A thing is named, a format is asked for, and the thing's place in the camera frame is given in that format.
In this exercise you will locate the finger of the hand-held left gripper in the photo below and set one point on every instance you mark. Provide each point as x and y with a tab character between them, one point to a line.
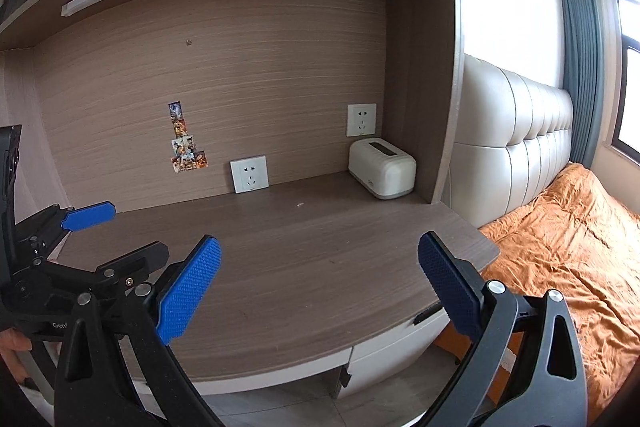
132	259
90	217

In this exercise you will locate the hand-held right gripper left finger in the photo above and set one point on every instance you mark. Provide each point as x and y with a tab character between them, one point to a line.
190	289

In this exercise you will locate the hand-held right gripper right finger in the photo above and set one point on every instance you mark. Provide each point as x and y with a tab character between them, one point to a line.
450	287

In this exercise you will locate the person's left hand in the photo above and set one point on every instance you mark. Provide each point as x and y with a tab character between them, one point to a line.
12	347

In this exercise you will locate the white drawer unit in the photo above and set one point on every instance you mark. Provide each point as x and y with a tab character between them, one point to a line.
390	347

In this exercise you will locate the cartoon sticker strip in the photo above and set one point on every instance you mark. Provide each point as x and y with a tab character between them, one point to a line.
182	147

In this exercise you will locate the orange bed blanket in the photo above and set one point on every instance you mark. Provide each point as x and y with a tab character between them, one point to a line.
560	232

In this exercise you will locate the white ribbed tissue box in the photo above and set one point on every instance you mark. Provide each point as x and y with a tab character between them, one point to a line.
382	169

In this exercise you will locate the cream padded bed headboard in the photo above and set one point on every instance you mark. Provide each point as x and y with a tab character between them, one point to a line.
520	132

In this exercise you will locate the grey blue curtain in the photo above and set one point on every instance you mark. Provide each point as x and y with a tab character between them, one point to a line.
580	57

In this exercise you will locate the window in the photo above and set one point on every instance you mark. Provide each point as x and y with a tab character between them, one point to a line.
631	72

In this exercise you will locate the white wall socket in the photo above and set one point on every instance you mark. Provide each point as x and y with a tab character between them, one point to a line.
249	174
361	119

